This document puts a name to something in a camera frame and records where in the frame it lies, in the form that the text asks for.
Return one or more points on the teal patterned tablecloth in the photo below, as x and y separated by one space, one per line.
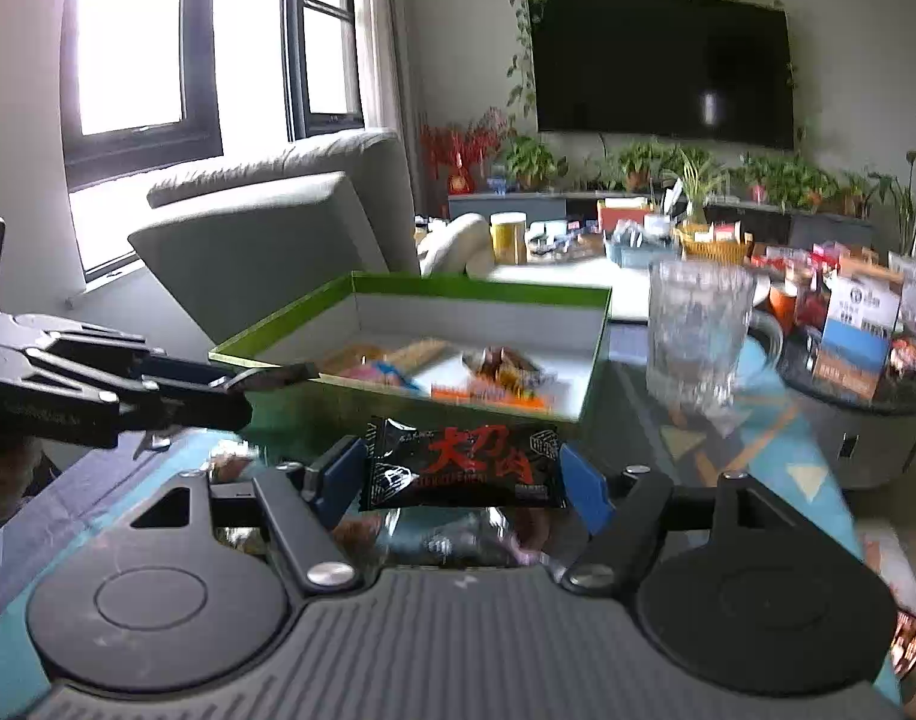
765 465

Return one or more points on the yellow wicker basket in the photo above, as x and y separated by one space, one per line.
713 247

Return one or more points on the blue-grey storage basket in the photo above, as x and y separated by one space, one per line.
638 251

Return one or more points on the wall-mounted black television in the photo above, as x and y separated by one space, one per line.
660 67

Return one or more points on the pink and blue snack packet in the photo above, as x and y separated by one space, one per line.
383 375

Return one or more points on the orange cup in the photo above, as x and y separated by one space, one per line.
784 306

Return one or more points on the grey armchair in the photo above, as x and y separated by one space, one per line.
278 240

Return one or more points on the large black-framed window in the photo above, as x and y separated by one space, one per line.
128 52

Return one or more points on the spider plant in glass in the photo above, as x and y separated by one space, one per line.
696 187

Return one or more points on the dark round side table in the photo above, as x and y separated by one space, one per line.
862 442

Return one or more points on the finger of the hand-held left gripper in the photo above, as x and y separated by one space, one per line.
195 409
180 369

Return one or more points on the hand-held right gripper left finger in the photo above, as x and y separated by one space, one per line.
341 480

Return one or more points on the pile of snack packets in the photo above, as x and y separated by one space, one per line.
458 540

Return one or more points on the small potted plant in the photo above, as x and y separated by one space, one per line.
855 195

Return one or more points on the narrow black-framed window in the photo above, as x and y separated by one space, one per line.
326 37

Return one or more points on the person's left hand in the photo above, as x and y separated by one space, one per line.
8 474

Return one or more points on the green trailing vine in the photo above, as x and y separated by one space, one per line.
519 60

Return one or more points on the red flower decoration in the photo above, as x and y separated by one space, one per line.
461 154

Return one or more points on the orange snack packet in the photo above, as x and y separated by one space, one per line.
495 396

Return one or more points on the green cardboard box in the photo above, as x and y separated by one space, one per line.
465 319

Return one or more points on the black snack packet red print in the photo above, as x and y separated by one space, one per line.
465 469

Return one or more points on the orange box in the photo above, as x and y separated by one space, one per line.
623 214

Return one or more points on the cream cushion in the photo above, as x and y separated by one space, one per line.
454 244

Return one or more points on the blue and brown carton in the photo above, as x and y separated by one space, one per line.
855 337

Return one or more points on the smartphone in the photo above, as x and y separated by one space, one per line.
911 641

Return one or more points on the brown glossy snack packet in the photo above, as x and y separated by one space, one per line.
503 366

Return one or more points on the clear glass mug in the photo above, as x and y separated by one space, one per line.
698 330

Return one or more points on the yellow canister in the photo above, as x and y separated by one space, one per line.
509 238

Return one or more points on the white round table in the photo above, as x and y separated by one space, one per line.
563 271

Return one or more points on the sheer white curtain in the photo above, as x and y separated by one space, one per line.
386 37

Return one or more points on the tall broad-leaf plant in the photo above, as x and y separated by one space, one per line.
907 202

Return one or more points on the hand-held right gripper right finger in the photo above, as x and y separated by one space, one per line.
587 487

